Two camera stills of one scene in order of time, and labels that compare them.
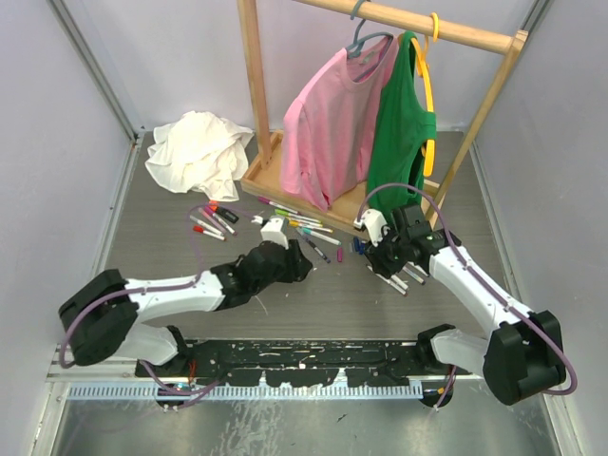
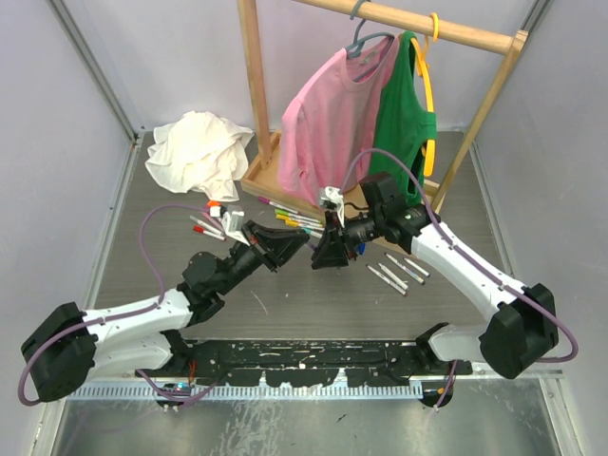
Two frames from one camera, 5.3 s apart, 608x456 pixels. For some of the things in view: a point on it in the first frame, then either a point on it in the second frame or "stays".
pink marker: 390,283 stays
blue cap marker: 414,275 stays
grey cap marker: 401,283 stays
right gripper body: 389,256 → 357,231
